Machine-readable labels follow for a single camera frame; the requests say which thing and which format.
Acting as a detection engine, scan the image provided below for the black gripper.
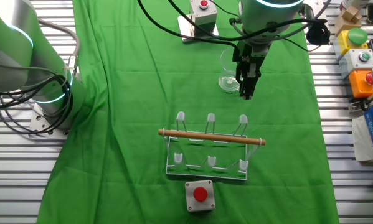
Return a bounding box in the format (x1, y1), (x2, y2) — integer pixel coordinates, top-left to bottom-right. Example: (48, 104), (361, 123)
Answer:
(232, 40), (270, 101)

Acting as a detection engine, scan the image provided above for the clear glass cup with handle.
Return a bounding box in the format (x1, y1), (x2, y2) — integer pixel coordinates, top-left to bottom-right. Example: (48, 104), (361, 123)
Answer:
(218, 47), (243, 94)

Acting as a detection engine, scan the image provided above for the clear acrylic drying rack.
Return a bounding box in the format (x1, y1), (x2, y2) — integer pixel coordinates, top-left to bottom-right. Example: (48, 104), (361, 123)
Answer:
(158, 111), (267, 181)

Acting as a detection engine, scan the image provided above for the yellow box green mushroom button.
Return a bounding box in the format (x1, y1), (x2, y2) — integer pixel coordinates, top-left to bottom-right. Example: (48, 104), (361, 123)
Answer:
(333, 27), (369, 60)

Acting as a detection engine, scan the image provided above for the orange box red button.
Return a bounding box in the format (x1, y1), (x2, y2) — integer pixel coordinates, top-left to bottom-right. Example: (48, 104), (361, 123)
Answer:
(347, 68), (373, 99)

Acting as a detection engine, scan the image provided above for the grey box green button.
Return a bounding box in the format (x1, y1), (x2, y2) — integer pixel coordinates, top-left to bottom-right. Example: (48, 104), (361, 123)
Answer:
(338, 48), (373, 79)

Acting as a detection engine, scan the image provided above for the wooden block puzzle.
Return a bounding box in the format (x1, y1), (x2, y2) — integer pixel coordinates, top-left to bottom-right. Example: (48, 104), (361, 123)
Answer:
(334, 6), (364, 35)

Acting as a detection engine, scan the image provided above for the green cloth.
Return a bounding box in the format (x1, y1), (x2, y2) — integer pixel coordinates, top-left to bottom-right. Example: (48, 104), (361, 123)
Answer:
(36, 0), (340, 224)

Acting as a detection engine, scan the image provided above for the grey red-button box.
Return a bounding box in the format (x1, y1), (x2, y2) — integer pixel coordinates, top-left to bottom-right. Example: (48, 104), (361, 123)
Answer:
(184, 179), (217, 213)

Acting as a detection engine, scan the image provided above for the white bottle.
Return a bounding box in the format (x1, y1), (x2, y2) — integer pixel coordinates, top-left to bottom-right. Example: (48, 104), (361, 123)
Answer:
(339, 0), (371, 11)

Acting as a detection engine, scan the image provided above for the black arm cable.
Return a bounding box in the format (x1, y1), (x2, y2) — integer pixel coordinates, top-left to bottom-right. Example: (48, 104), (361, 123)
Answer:
(168, 0), (329, 42)
(137, 0), (240, 50)

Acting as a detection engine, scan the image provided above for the black camera plug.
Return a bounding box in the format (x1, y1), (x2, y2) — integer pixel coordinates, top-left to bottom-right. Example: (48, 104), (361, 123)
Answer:
(306, 19), (331, 46)

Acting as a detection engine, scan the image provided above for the black base cable bundle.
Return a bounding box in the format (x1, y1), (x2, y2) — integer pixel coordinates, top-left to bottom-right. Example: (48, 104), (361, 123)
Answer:
(0, 73), (74, 135)

